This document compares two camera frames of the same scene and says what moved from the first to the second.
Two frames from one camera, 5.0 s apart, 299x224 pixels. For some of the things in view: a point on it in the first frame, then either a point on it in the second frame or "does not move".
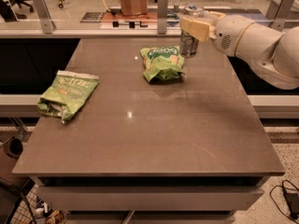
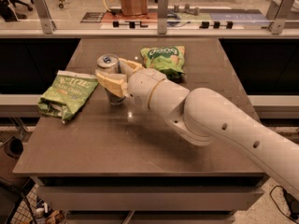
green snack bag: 163,63 does not move
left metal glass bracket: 43,11 does not move
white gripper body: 229,33 to 144,86
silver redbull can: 189,45 to 111,63
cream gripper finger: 213,16 to 135,65
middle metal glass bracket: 162,11 does not move
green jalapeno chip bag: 66,94 does not move
